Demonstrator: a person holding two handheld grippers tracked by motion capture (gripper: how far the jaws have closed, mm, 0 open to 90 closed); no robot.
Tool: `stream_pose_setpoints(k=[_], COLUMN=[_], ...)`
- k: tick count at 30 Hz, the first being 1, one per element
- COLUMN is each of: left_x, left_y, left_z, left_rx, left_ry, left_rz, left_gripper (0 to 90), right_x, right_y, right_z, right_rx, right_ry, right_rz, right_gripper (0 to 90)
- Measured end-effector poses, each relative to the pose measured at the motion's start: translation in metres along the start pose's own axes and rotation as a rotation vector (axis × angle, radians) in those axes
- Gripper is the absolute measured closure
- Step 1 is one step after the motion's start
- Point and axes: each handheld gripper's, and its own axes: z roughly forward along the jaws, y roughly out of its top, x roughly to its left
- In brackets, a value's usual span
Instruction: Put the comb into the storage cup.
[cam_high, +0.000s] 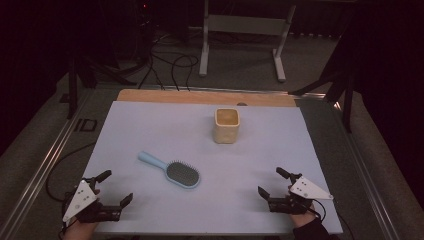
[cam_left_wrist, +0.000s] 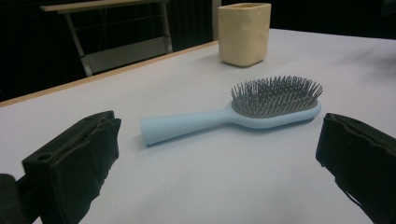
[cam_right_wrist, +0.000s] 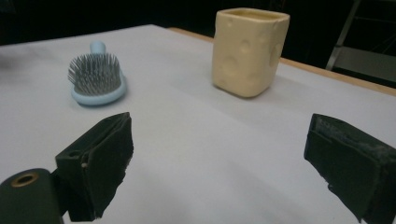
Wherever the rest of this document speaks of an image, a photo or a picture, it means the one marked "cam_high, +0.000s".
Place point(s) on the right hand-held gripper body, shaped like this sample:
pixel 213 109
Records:
pixel 307 190

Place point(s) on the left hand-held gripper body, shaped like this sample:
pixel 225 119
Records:
pixel 81 199

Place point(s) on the light blue hairbrush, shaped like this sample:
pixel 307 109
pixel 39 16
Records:
pixel 181 174

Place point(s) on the beige square cup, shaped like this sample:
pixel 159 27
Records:
pixel 226 131

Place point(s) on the person's right hand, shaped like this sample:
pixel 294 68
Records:
pixel 301 220

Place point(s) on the person's left hand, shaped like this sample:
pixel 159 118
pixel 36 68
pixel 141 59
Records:
pixel 78 230

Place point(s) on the pale blue table mat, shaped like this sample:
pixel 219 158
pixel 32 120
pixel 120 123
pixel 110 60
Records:
pixel 206 200

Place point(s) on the black stand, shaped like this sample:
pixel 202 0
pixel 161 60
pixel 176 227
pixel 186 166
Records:
pixel 347 100
pixel 72 90

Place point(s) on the white metal stand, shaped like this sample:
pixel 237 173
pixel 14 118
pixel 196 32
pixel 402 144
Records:
pixel 245 25

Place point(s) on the aluminium rail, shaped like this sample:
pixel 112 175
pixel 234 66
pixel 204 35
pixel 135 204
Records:
pixel 36 176
pixel 370 186

